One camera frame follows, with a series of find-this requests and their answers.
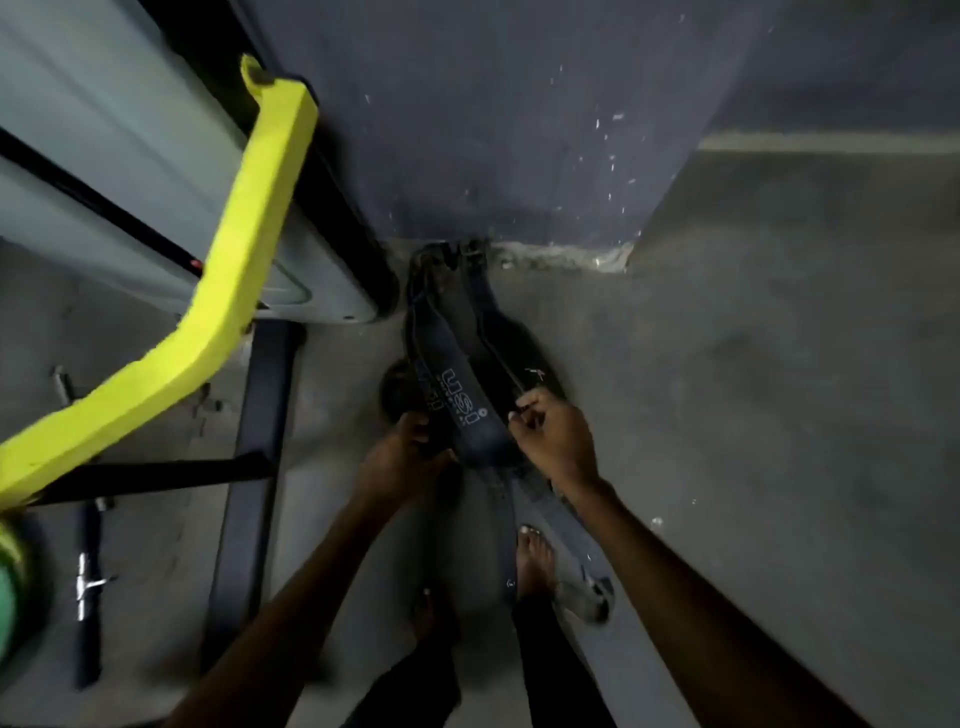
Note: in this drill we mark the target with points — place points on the person's left hand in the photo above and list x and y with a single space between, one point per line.
397 461

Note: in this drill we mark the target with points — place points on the person's right hand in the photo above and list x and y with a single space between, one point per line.
559 446

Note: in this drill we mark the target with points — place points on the black USI belt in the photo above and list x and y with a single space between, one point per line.
517 345
457 405

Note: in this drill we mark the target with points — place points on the person's left forearm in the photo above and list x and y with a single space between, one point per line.
300 600

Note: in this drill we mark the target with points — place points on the person's right forearm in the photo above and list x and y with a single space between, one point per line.
675 600

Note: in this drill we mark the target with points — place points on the person's right foot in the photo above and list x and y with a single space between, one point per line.
534 562

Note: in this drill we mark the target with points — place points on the person's foot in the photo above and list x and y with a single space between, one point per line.
433 616
534 562

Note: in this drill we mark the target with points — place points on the person's left foot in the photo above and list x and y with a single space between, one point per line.
433 616

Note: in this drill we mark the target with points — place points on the person's right leg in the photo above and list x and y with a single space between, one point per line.
555 675

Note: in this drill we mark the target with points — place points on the person's leg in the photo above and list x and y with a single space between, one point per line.
555 675
420 690

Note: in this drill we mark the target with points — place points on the person's left leg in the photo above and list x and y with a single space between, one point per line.
420 690

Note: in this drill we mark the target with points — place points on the black bar with chrome collar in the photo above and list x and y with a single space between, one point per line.
88 637

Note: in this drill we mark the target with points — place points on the green round plate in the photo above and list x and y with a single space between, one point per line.
7 600

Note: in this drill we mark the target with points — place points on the grey weight stack cover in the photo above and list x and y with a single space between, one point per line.
90 90

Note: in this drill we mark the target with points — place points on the black machine base frame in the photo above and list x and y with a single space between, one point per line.
255 420

